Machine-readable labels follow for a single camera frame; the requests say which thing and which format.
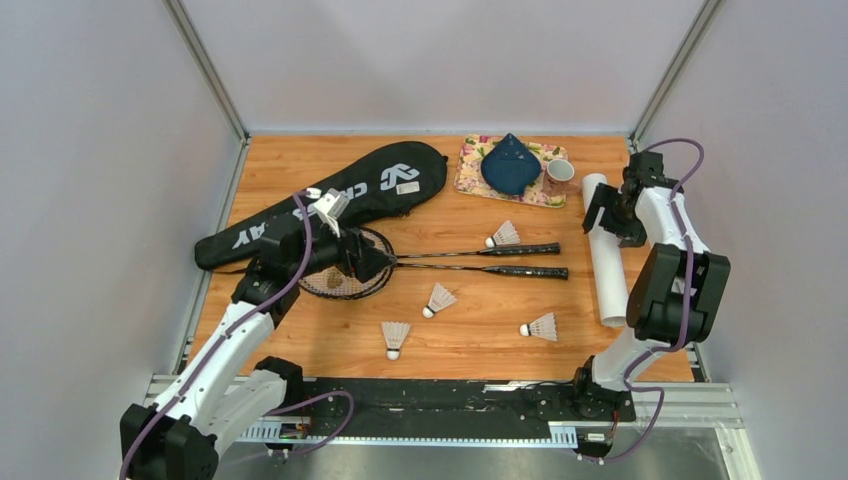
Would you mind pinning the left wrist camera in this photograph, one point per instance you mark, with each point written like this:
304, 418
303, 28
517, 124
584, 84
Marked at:
329, 208

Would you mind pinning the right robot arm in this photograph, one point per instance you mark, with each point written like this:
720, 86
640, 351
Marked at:
653, 274

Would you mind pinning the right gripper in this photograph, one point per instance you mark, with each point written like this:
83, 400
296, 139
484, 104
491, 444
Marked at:
632, 235

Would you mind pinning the black racket bag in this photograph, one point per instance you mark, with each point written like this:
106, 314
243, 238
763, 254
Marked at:
387, 182

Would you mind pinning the shuttlecock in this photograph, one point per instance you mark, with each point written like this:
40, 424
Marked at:
505, 235
543, 327
439, 299
394, 334

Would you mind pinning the white shuttlecock tube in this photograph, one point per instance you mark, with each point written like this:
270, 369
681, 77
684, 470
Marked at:
609, 276

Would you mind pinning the lower badminton racket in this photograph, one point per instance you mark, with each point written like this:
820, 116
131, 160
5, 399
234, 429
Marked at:
477, 268

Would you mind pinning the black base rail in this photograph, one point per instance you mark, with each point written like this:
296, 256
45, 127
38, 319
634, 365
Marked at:
451, 410

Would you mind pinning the upper badminton racket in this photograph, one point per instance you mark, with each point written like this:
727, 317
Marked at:
464, 252

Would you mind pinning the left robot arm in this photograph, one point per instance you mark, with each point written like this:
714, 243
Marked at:
187, 428

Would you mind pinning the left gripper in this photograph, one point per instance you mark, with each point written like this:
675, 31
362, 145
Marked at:
355, 254

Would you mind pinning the floral tray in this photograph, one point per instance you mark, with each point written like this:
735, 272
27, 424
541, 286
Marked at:
469, 179

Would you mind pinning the badminton racket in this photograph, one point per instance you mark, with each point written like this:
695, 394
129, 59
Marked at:
464, 252
477, 268

